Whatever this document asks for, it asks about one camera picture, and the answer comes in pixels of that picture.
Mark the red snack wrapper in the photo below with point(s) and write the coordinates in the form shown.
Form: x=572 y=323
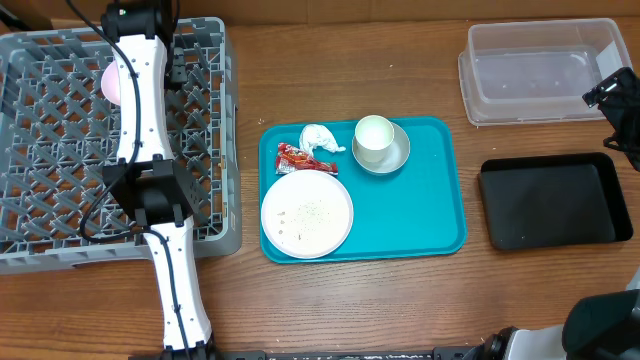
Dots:
x=290 y=159

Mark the grey plastic dish rack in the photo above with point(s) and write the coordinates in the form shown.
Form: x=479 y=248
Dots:
x=58 y=131

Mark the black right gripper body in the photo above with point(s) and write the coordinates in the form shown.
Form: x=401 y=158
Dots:
x=623 y=108

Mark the teal serving tray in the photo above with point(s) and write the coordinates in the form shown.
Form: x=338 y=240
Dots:
x=415 y=211

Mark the black tray bin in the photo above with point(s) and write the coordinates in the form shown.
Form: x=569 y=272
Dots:
x=553 y=201

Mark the large white plate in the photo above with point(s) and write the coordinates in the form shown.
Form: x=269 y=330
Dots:
x=307 y=214

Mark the clear plastic bin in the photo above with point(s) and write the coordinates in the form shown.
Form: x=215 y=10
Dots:
x=537 y=71

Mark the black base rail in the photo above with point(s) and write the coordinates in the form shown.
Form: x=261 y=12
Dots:
x=438 y=353

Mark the cream paper cup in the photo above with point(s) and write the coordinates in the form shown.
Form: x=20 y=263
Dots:
x=373 y=134

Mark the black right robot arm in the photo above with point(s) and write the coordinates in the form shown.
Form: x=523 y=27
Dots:
x=598 y=327

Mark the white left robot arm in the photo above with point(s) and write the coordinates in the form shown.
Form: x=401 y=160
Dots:
x=154 y=190

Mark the grey saucer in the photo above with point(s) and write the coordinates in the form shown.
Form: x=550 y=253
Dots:
x=396 y=156

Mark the small pink bowl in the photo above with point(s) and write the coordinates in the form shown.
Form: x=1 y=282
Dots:
x=110 y=86

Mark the crumpled white tissue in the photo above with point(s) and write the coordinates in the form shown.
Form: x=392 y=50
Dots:
x=315 y=135

